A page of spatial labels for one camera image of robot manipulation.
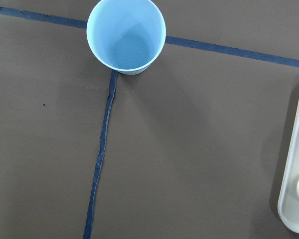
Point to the blue cup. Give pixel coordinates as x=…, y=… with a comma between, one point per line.
x=126, y=35

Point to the cream rabbit tray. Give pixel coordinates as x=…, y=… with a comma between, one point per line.
x=288, y=202

